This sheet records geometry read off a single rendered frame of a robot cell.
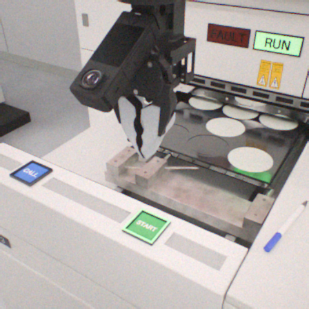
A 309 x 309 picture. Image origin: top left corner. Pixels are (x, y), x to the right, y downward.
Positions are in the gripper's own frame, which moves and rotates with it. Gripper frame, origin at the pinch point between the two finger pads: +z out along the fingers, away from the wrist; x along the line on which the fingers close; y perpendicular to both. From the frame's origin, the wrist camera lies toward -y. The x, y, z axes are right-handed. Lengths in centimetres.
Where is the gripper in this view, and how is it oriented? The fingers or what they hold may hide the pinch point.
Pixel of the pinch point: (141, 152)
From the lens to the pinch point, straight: 47.9
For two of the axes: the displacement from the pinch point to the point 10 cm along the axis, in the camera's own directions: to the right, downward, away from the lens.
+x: -8.4, -3.0, 4.4
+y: 5.4, -4.8, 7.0
